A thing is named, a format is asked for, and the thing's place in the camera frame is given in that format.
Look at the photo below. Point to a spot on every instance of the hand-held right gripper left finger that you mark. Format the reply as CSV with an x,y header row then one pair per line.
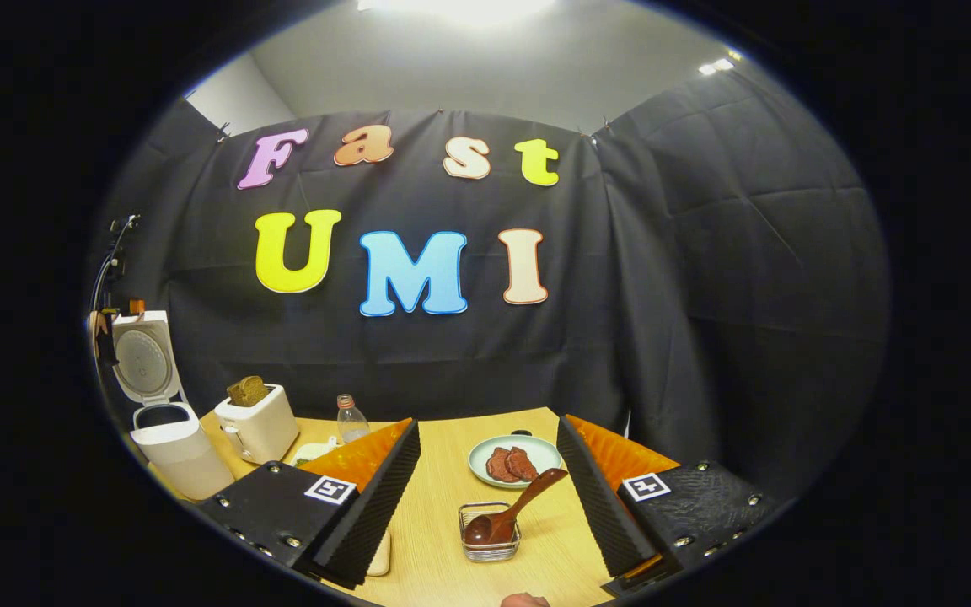
x,y
376,497

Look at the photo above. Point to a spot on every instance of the black backdrop cloth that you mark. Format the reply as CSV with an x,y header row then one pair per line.
x,y
662,278

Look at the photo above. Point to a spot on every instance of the beige square board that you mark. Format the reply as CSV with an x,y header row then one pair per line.
x,y
379,556

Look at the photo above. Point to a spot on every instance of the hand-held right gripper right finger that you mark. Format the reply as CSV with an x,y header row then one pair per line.
x,y
595,506

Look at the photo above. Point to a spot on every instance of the pale green plate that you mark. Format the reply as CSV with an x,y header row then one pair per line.
x,y
544,455

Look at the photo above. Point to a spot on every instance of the clear plastic bottle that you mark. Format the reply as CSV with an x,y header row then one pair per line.
x,y
352,426

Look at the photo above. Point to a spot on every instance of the large ceiling light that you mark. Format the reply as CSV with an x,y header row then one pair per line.
x,y
460,8

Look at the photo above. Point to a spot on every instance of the white divided dish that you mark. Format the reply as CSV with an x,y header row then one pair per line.
x,y
313,451

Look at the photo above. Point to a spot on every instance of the white rice cooker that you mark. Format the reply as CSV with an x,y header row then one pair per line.
x,y
178,455

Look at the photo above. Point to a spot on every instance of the brown wooden spoon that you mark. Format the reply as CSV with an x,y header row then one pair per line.
x,y
502,523

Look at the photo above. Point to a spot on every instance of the small ceiling light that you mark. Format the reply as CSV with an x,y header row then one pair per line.
x,y
717,66

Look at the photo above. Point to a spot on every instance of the white toaster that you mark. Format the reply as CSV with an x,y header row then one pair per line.
x,y
262,430

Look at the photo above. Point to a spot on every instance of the brown bread slice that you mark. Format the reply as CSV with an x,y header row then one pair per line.
x,y
247,391

